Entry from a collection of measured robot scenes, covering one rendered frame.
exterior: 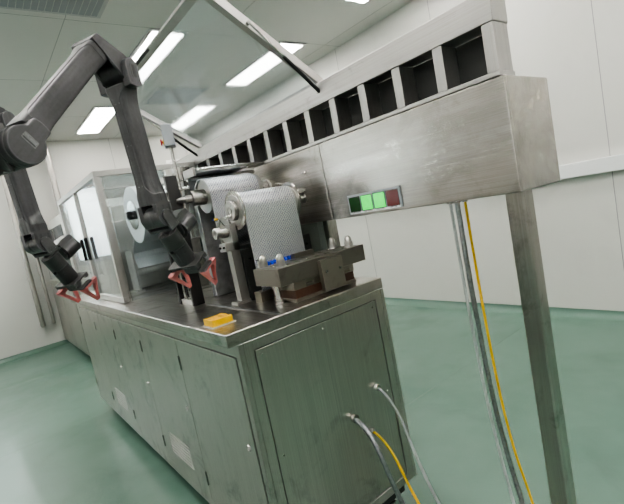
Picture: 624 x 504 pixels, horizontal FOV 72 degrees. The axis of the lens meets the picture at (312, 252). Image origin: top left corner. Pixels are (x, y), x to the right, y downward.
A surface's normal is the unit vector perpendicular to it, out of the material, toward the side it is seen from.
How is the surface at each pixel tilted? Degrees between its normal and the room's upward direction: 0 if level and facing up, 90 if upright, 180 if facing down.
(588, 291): 90
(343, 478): 90
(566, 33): 90
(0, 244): 90
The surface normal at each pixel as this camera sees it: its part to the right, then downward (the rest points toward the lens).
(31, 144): 0.90, -0.14
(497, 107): -0.76, 0.22
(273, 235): 0.62, -0.04
